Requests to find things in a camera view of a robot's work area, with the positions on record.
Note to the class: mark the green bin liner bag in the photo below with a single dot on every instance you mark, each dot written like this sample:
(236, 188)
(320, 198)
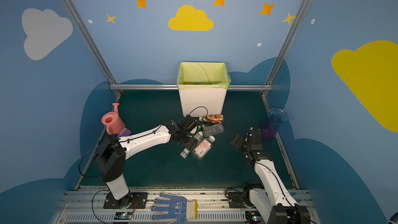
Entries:
(203, 73)

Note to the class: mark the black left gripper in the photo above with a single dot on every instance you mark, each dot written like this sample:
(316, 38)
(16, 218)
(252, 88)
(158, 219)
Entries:
(193, 140)

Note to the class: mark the aluminium frame rail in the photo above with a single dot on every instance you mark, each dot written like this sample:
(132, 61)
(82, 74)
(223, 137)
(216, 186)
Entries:
(118, 88)

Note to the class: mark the green label bottle middle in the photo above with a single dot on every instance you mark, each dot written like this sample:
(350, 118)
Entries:
(185, 152)

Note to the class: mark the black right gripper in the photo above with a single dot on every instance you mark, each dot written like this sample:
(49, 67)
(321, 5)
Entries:
(239, 141)

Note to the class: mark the pink label bottle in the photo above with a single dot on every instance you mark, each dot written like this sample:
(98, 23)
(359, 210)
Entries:
(203, 147)

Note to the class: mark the white waste bin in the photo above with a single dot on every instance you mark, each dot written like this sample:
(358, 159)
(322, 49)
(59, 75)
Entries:
(201, 100)

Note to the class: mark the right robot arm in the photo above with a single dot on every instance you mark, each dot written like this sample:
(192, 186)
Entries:
(270, 197)

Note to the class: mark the clear ribbed plastic bottle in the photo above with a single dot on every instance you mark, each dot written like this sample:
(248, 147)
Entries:
(212, 130)

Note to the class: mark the blue dotted work glove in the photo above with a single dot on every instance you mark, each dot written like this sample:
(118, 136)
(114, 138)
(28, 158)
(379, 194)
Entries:
(174, 208)

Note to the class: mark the brown Nescafe bottle near bin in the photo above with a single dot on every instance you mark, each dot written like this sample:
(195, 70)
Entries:
(215, 119)

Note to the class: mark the pink watering can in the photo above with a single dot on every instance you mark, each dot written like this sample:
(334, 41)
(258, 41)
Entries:
(112, 121)

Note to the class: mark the blue glass vase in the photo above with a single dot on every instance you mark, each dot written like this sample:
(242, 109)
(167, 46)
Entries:
(270, 128)

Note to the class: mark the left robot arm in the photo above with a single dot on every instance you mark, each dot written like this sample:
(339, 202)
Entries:
(110, 157)

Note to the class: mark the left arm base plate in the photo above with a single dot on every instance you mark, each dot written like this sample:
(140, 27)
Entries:
(133, 200)

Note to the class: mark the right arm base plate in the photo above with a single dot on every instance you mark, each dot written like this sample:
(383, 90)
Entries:
(235, 199)

